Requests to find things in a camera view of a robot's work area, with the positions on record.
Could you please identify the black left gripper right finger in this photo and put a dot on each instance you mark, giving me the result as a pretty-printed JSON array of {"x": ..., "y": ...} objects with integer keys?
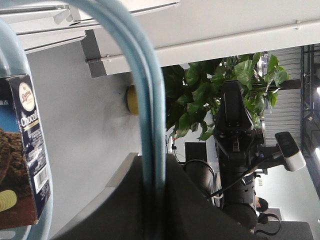
[{"x": 189, "y": 216}]

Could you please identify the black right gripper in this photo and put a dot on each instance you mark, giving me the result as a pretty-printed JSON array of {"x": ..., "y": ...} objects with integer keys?
[{"x": 237, "y": 139}]

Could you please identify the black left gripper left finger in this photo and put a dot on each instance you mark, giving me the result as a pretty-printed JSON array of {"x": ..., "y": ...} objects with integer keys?
[{"x": 123, "y": 215}]

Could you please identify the dark blue chocolate cookie box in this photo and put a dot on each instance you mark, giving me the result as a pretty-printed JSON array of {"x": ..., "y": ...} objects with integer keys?
[{"x": 24, "y": 178}]

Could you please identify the light blue plastic basket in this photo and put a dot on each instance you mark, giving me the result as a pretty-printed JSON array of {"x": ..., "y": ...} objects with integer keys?
[{"x": 148, "y": 77}]

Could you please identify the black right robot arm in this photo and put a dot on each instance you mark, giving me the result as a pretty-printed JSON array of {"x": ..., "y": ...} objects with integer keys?
[{"x": 236, "y": 196}]

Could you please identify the person in white shirt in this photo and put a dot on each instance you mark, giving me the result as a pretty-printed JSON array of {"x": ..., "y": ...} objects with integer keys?
[{"x": 261, "y": 206}]

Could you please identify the green potted plant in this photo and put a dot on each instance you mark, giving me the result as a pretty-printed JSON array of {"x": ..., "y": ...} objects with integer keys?
[{"x": 192, "y": 93}]

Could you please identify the yellow plant pot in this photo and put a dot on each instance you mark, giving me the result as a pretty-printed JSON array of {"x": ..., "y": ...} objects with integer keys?
[{"x": 132, "y": 100}]

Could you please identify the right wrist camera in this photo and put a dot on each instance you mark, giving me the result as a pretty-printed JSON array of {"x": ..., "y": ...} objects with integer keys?
[{"x": 292, "y": 155}]

